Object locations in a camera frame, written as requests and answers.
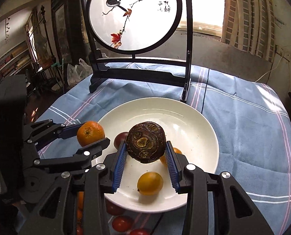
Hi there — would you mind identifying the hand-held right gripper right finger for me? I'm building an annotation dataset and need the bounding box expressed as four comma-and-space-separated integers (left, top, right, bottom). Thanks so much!
164, 141, 275, 235

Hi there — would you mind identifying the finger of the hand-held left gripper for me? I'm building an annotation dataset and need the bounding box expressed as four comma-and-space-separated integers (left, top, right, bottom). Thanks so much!
34, 137, 111, 174
23, 119, 83, 152

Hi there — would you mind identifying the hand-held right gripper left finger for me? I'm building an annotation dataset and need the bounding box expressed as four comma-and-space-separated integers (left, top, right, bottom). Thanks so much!
24, 141, 129, 235

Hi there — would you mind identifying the small yellow fruit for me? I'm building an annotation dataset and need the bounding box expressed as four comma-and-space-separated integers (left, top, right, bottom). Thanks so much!
137, 172, 164, 196

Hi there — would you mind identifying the dark red plum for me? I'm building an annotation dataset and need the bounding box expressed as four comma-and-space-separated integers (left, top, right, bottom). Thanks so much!
114, 132, 129, 150

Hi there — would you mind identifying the white round plate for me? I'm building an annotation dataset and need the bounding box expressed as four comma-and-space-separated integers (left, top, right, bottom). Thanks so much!
93, 97, 219, 213

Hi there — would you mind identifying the clear plastic bag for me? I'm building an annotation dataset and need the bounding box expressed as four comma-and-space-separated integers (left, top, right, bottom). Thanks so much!
66, 63, 82, 87
78, 58, 94, 81

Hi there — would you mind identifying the bookshelf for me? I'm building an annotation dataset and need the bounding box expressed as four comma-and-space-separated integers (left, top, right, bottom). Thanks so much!
0, 39, 34, 79

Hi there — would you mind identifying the blue striped tablecloth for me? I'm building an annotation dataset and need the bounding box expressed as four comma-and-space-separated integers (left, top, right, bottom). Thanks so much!
13, 62, 291, 235

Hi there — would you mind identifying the dark framed painting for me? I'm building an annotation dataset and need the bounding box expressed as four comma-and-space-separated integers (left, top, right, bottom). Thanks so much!
51, 0, 72, 64

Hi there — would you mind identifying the bird painting table screen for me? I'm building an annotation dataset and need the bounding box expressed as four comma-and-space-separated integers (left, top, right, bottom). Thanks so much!
79, 0, 192, 103

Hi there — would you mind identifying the window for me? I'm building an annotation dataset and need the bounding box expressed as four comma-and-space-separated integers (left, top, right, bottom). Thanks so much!
180, 0, 225, 37

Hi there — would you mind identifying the checked beige curtain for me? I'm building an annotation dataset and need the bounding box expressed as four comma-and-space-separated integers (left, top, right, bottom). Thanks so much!
220, 0, 276, 61

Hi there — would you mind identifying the white power cable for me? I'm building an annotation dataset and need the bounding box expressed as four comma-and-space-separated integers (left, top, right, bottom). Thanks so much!
255, 54, 283, 83

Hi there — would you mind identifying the white wall outlet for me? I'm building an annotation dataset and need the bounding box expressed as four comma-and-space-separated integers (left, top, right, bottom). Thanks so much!
275, 44, 291, 59

